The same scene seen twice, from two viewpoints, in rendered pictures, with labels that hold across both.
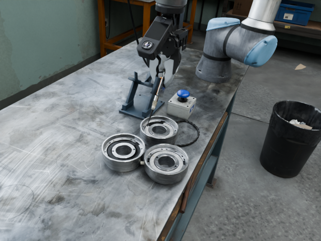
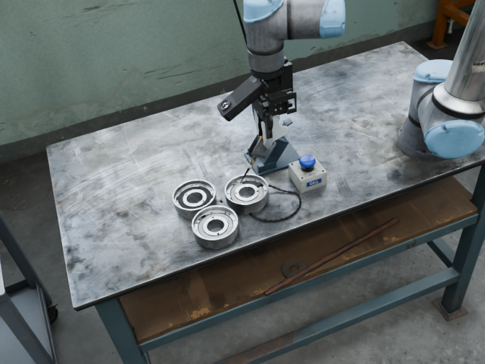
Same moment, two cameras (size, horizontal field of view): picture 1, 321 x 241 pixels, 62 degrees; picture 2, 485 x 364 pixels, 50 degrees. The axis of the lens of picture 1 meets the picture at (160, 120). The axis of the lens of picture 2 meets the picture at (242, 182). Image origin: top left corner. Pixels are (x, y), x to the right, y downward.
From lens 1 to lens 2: 0.82 m
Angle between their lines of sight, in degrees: 40
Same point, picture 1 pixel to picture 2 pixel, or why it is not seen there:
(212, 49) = (412, 108)
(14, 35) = not seen: outside the picture
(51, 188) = (127, 204)
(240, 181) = not seen: outside the picture
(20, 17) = not seen: outside the picture
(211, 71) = (407, 139)
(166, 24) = (254, 86)
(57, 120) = (183, 143)
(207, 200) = (421, 331)
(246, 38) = (429, 111)
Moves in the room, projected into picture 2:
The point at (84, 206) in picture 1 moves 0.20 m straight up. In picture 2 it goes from (133, 229) to (111, 166)
